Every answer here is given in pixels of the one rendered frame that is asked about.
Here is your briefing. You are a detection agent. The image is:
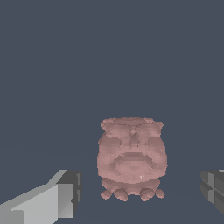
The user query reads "pink pig figurine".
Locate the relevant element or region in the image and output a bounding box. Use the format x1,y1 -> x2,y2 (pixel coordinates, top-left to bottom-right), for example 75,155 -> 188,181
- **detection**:
96,116 -> 168,202

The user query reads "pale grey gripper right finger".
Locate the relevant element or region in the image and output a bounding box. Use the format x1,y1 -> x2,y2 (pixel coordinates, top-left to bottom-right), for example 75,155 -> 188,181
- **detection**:
199,169 -> 224,216

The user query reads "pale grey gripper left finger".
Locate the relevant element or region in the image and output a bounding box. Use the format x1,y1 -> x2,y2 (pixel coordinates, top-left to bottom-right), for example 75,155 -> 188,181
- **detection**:
0,169 -> 83,224

